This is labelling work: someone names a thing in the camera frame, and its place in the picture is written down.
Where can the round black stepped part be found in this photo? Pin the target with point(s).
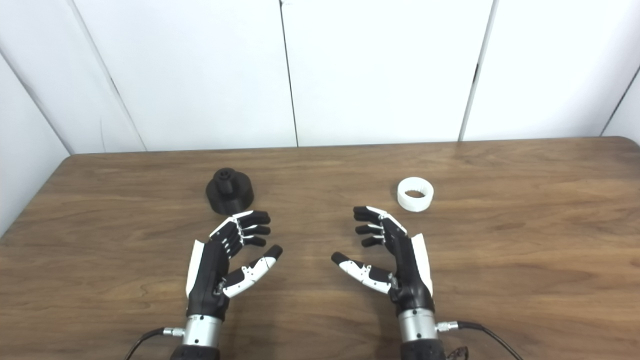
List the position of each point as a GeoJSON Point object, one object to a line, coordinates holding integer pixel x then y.
{"type": "Point", "coordinates": [230, 197]}

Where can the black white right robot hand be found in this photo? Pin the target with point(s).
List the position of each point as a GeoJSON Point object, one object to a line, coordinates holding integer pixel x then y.
{"type": "Point", "coordinates": [410, 280]}

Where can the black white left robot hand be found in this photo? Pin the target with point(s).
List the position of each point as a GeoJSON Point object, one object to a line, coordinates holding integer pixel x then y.
{"type": "Point", "coordinates": [205, 280]}

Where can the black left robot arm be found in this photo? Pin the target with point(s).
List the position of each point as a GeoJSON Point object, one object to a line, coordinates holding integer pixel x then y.
{"type": "Point", "coordinates": [201, 332]}

